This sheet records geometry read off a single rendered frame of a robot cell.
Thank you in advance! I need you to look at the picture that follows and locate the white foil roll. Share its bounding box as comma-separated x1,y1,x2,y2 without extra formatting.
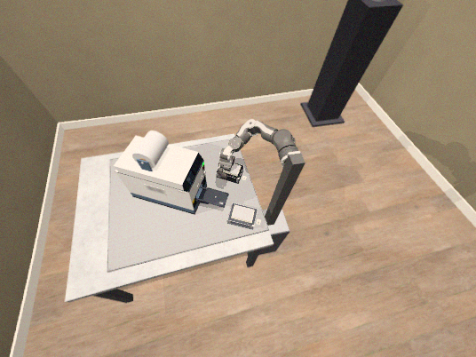
132,131,169,169

